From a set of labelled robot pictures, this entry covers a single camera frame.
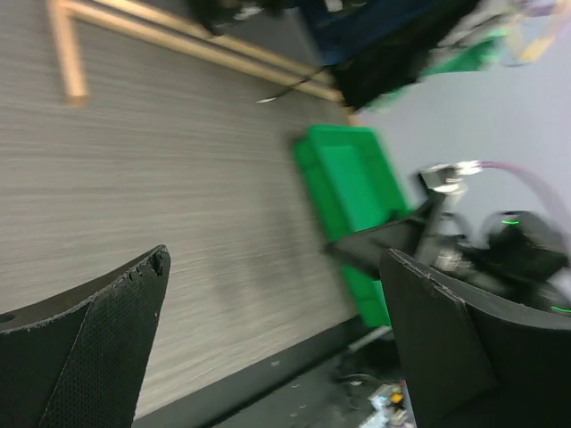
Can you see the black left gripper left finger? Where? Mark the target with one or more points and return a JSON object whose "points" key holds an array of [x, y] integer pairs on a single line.
{"points": [[78, 358]]}

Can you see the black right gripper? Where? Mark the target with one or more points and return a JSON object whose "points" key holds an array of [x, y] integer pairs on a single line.
{"points": [[363, 250]]}

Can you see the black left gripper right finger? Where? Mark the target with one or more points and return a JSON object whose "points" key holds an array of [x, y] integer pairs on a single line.
{"points": [[471, 358]]}

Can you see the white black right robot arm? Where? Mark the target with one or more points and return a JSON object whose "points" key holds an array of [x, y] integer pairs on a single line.
{"points": [[517, 262]]}

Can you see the green plastic tray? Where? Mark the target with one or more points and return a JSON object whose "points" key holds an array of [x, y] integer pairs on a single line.
{"points": [[349, 179]]}

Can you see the black hanging garment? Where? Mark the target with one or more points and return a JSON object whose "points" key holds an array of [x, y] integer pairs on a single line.
{"points": [[393, 61]]}

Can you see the green hanging garment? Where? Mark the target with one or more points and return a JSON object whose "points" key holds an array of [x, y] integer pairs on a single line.
{"points": [[475, 57]]}

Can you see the wooden clothes rack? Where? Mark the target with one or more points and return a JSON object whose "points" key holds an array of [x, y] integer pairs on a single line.
{"points": [[181, 35]]}

